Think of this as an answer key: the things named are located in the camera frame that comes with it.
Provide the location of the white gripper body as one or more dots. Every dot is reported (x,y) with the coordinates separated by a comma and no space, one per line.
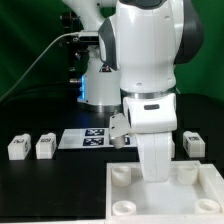
(152,122)

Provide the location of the white square tabletop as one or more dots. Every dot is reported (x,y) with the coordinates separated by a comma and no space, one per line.
(172,201)

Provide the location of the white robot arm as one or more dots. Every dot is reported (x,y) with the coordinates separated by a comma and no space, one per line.
(133,47)

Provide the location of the white marker sheet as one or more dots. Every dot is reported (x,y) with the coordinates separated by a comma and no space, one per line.
(85,138)

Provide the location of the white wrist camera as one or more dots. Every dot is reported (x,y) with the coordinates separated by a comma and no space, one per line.
(118,128)

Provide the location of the white L-shaped obstacle wall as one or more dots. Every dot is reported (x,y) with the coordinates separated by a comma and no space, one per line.
(212,183)

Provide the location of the black mounted camera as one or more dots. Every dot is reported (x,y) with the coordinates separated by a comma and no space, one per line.
(88,37)

